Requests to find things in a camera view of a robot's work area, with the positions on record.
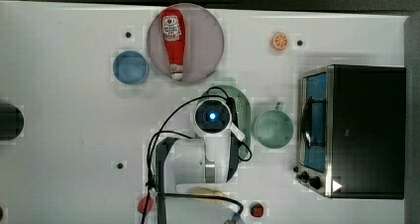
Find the green plastic strainer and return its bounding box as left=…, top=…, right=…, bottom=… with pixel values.
left=203, top=77, right=252, bottom=161

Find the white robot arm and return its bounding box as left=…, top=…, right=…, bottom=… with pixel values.
left=152, top=95, right=246, bottom=224

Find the grey round plate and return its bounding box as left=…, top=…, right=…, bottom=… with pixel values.
left=147, top=3, right=225, bottom=83

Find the green plastic cup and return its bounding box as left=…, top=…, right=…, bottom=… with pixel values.
left=254, top=102, right=294, bottom=149

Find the peeled banana toy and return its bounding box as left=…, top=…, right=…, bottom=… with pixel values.
left=189, top=187, right=226, bottom=205

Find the blue round bowl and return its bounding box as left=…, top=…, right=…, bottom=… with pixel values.
left=113, top=51, right=150, bottom=85

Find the red plush ketchup bottle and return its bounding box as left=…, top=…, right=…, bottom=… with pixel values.
left=160, top=8, right=186, bottom=81

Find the orange slice toy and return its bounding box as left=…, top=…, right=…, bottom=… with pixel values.
left=271, top=33, right=288, bottom=51

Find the small red green fruit toy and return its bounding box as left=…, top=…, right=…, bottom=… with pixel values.
left=250, top=202, right=264, bottom=218

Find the red strawberry toy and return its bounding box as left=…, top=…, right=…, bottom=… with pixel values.
left=138, top=196, right=155, bottom=215

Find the black toaster oven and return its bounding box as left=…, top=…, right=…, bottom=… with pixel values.
left=293, top=64, right=406, bottom=199

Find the black frying pan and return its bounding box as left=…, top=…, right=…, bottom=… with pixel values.
left=0, top=103, right=25, bottom=141

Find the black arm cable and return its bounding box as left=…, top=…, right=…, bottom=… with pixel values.
left=140, top=85, right=254, bottom=224

